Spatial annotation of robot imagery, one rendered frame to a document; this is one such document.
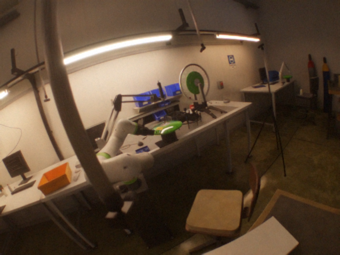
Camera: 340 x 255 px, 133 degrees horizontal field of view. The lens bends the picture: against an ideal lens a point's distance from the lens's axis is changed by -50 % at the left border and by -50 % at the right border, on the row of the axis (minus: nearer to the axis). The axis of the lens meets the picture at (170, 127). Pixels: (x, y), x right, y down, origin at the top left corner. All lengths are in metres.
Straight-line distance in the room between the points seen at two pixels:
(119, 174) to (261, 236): 0.57
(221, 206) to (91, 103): 1.92
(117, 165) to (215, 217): 0.70
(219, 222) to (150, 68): 2.10
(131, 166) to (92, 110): 1.60
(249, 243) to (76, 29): 2.62
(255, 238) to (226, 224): 0.49
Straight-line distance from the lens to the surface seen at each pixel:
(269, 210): 0.62
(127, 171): 0.60
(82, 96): 2.13
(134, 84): 2.19
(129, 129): 1.01
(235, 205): 1.07
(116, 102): 1.25
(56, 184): 1.48
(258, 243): 0.52
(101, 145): 1.24
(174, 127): 1.27
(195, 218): 1.04
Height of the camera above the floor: 1.47
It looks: 18 degrees down
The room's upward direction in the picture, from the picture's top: 15 degrees counter-clockwise
